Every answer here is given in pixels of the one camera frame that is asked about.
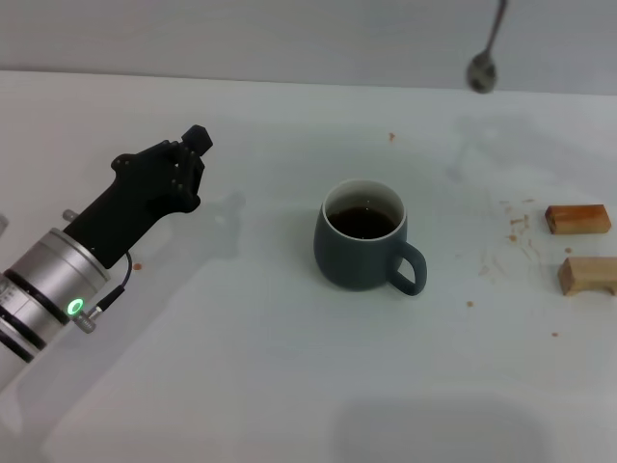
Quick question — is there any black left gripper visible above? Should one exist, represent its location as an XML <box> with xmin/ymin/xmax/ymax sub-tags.
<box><xmin>64</xmin><ymin>124</ymin><xmax>214</xmax><ymax>270</ymax></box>

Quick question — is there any dark grey ceramic cup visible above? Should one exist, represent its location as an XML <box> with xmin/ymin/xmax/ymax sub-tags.
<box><xmin>313</xmin><ymin>178</ymin><xmax>428</xmax><ymax>296</ymax></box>

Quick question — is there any pink handled metal spoon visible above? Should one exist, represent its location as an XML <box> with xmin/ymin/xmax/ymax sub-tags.
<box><xmin>465</xmin><ymin>0</ymin><xmax>508</xmax><ymax>94</ymax></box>

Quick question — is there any dark coffee liquid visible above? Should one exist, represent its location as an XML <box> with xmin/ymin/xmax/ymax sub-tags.
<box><xmin>328</xmin><ymin>205</ymin><xmax>401</xmax><ymax>241</ymax></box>

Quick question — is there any stained dark wooden block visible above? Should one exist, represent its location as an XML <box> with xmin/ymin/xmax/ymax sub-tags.
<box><xmin>545</xmin><ymin>204</ymin><xmax>611</xmax><ymax>235</ymax></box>

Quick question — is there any light wooden block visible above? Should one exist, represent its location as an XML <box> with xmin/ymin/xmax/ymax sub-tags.
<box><xmin>557</xmin><ymin>256</ymin><xmax>617</xmax><ymax>297</ymax></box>

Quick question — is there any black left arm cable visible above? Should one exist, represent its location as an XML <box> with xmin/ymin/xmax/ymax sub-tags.
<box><xmin>94</xmin><ymin>251</ymin><xmax>134</xmax><ymax>314</ymax></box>

